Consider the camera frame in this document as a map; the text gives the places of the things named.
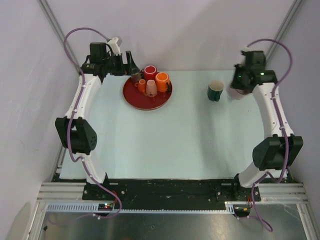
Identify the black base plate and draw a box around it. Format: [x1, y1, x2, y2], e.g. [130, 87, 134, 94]
[82, 177, 261, 211]

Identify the purple cable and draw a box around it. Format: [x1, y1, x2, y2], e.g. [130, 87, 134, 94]
[47, 27, 123, 227]
[246, 38, 293, 233]

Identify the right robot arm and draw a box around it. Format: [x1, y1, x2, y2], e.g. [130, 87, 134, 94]
[230, 47, 304, 201]

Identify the small pink square mug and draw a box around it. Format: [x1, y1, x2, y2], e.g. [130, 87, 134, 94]
[145, 79, 158, 97]

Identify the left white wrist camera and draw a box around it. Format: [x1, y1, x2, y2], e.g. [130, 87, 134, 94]
[107, 36, 122, 56]

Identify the dark green mug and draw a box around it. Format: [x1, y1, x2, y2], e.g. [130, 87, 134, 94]
[207, 80, 225, 102]

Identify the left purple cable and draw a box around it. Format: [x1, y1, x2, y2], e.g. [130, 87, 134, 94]
[47, 27, 123, 227]

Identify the lilac ribbed mug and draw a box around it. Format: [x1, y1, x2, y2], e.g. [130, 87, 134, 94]
[228, 86, 246, 100]

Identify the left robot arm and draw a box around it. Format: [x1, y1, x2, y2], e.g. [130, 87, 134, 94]
[55, 37, 141, 200]

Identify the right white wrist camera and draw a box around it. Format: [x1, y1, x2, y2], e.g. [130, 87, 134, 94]
[240, 45, 253, 56]

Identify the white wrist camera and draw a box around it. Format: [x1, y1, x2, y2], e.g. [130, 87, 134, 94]
[107, 36, 122, 56]
[240, 45, 253, 56]

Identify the large red mug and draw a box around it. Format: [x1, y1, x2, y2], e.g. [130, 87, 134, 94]
[143, 65, 158, 81]

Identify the small orange cup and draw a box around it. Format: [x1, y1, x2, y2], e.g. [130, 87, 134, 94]
[134, 79, 147, 93]

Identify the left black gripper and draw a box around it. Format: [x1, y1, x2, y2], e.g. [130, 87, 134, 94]
[103, 51, 140, 77]

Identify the aluminium frame rail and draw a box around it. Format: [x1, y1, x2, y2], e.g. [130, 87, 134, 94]
[36, 182, 309, 204]

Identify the round red tray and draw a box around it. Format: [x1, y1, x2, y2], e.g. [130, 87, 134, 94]
[122, 77, 173, 111]

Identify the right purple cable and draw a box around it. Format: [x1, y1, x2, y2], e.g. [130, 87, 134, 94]
[246, 38, 293, 233]

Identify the large orange mug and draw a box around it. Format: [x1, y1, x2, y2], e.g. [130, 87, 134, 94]
[155, 72, 170, 93]

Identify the white cable duct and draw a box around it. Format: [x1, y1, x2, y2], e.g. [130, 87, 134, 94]
[45, 201, 237, 215]

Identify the small circuit board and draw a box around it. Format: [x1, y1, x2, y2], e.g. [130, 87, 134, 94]
[98, 203, 114, 211]

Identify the brown patterned mug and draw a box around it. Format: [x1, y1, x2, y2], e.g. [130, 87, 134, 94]
[131, 71, 143, 84]

